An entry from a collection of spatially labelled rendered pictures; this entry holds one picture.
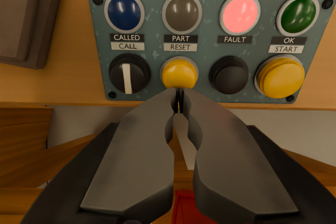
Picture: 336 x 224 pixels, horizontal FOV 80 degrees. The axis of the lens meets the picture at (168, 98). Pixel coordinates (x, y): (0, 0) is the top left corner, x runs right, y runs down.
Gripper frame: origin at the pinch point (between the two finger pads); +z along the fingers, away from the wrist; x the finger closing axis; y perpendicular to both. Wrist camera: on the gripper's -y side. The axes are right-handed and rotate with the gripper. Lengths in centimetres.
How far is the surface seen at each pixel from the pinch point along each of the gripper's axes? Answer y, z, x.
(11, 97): 3.0, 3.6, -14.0
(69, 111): 57, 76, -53
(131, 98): 2.2, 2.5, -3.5
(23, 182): 36, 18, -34
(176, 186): 17.6, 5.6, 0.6
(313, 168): 23.9, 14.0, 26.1
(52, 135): 68, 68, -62
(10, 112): 41, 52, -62
